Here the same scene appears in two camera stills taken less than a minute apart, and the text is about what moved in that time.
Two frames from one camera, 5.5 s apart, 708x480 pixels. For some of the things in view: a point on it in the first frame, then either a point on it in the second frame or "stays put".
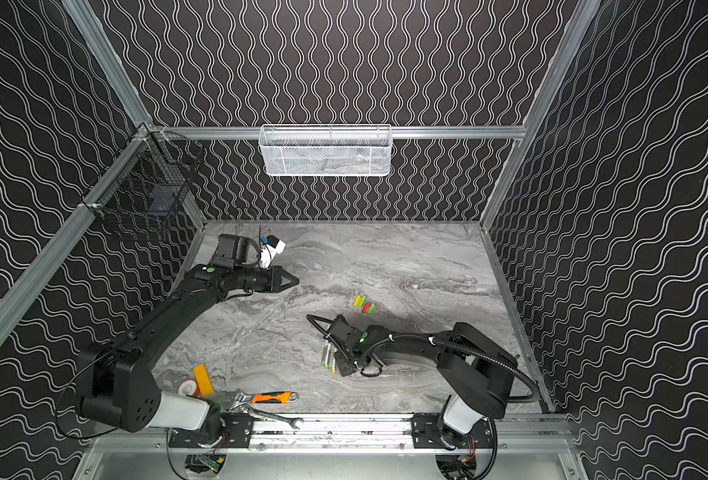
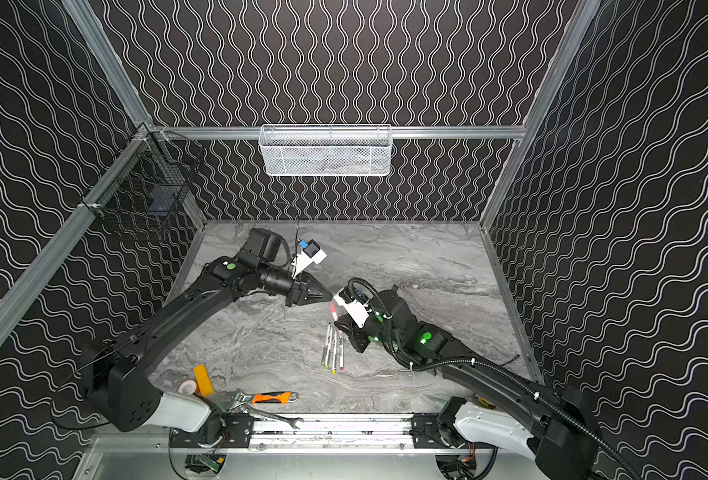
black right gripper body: (342, 337) to (359, 335)
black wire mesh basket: (149, 181) stays put
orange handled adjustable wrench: (263, 398) stays put
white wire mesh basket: (325, 150) stays put
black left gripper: (273, 279) to (297, 290)
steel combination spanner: (251, 410) stays put
